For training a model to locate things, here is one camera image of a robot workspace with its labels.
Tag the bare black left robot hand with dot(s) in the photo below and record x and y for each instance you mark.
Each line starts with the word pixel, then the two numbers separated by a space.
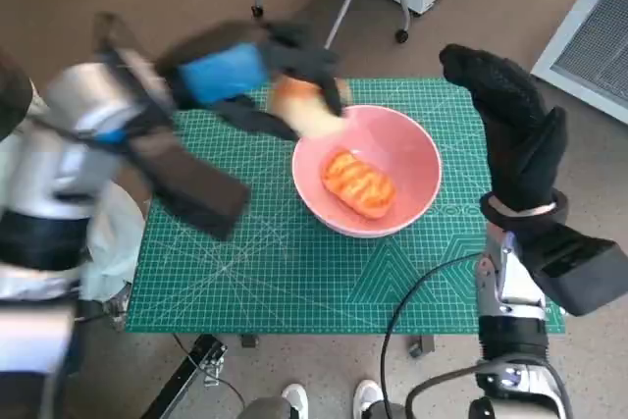
pixel 221 75

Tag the black knitted glove right hand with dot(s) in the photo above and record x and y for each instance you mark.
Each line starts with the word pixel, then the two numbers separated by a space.
pixel 520 144

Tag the round toy bread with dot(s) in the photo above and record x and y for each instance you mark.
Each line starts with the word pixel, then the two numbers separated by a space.
pixel 306 110

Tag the pink bowl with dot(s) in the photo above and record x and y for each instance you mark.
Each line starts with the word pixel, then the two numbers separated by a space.
pixel 417 159

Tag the long toy bread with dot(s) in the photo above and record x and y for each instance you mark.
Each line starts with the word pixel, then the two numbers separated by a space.
pixel 358 181

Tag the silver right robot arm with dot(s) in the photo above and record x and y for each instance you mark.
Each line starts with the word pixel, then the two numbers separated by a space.
pixel 510 291

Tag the white cabinet with mesh panel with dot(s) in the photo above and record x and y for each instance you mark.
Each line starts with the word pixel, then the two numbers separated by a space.
pixel 589 46

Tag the green cutting mat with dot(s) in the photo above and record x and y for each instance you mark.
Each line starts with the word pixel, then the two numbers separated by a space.
pixel 294 281

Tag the black metal strut with clamp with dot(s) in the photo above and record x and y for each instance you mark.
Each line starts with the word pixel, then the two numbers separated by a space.
pixel 196 365

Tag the white shoe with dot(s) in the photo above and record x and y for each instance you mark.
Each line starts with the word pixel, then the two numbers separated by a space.
pixel 368 397
pixel 294 399

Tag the dark leg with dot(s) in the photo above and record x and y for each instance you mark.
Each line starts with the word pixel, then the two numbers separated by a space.
pixel 392 411

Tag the grey leg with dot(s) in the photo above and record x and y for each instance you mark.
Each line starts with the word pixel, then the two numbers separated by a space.
pixel 265 410

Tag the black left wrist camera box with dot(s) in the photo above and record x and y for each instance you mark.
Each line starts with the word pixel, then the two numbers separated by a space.
pixel 196 193

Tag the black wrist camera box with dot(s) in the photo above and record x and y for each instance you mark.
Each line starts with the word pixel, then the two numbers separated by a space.
pixel 571 269
pixel 196 193

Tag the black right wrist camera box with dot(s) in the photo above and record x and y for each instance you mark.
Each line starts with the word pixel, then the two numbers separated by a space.
pixel 571 269

